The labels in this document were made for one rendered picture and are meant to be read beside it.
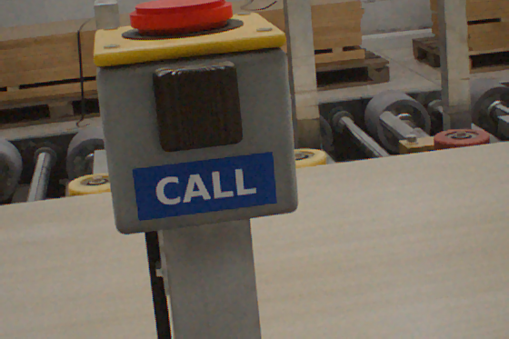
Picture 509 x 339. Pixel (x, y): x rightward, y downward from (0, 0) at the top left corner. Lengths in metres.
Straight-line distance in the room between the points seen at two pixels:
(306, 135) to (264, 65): 1.17
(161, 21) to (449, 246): 0.72
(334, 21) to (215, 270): 6.07
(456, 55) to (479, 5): 5.12
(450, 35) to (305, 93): 0.24
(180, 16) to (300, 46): 1.13
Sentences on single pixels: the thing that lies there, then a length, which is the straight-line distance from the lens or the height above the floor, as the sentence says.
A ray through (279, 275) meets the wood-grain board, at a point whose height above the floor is 0.90.
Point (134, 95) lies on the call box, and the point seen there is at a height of 1.20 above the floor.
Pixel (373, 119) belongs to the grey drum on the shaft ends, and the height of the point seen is 0.81.
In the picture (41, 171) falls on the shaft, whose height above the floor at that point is 0.82.
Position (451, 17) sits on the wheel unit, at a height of 1.06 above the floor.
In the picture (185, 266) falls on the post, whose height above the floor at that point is 1.13.
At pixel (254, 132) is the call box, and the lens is 0.37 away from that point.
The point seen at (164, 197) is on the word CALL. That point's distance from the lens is 0.37.
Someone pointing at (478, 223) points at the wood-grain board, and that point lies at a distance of 1.12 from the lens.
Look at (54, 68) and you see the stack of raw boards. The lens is 6.31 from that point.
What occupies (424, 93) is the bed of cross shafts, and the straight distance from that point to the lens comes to 2.13.
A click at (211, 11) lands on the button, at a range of 0.38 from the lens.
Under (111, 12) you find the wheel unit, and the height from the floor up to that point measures 1.12.
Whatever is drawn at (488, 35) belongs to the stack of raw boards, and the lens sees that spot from 6.74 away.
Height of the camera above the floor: 1.27
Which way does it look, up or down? 14 degrees down
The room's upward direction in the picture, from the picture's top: 5 degrees counter-clockwise
